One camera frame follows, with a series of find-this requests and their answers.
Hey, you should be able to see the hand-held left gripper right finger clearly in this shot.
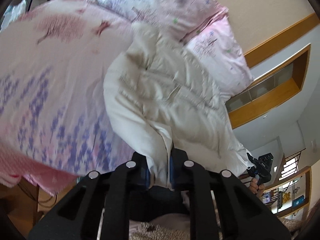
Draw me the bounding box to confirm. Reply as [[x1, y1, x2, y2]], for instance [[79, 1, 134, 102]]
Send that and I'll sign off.
[[169, 148, 292, 240]]

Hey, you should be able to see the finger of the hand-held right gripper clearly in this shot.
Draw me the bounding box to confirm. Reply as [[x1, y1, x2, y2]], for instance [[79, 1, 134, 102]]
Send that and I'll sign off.
[[246, 152, 258, 177]]

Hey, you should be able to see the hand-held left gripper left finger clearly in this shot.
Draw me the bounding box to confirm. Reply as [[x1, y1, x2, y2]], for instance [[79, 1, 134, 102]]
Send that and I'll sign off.
[[27, 152, 151, 240]]

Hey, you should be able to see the white puffer jacket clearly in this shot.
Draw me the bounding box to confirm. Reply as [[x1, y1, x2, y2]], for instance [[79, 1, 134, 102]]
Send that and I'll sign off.
[[103, 22, 253, 189]]

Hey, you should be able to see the person's right forearm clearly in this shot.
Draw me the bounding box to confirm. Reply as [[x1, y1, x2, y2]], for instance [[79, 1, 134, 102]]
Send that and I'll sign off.
[[276, 216, 304, 234]]

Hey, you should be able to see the person's right hand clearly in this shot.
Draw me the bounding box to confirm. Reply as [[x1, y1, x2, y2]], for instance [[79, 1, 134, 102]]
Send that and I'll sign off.
[[249, 177, 265, 195]]

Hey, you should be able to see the wooden stair railing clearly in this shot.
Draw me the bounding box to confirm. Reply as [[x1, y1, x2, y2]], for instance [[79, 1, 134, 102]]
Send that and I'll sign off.
[[260, 147, 313, 218]]

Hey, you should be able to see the blue box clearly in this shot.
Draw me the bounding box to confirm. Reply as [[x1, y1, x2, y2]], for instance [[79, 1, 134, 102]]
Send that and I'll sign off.
[[291, 196, 305, 207]]

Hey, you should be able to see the beige fuzzy sweater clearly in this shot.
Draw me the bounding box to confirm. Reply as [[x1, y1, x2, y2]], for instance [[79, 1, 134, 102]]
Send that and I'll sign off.
[[129, 219, 193, 240]]

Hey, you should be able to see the wooden framed alcove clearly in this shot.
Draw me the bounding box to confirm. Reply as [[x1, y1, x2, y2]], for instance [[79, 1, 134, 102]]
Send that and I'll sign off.
[[226, 44, 311, 128]]

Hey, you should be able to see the pink pillow with tree print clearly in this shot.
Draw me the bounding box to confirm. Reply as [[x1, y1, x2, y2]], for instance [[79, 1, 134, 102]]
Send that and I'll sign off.
[[184, 15, 255, 97]]

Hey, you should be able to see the pink floral bed sheet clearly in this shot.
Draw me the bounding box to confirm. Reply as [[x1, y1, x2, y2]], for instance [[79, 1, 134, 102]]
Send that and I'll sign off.
[[0, 0, 150, 196]]

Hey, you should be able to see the wooden bedside table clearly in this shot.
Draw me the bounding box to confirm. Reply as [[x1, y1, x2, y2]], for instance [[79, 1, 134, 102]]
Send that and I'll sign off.
[[0, 177, 40, 233]]

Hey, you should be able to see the pink pillow with purple leaves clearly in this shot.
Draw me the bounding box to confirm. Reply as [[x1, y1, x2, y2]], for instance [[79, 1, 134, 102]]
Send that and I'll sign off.
[[84, 0, 228, 41]]

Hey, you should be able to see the wooden wall trim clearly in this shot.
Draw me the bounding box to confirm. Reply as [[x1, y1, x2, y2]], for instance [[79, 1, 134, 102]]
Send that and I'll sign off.
[[243, 12, 316, 61]]

